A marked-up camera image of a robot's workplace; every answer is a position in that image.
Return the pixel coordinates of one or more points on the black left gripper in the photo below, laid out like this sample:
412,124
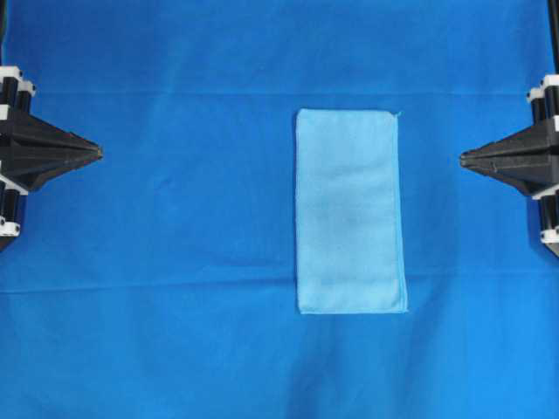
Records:
21,174

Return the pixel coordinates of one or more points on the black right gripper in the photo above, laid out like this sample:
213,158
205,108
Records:
540,182

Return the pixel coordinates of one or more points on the light blue towel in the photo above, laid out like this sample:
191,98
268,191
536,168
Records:
349,239

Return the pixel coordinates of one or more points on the dark blue table cloth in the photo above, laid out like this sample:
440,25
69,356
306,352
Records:
160,281

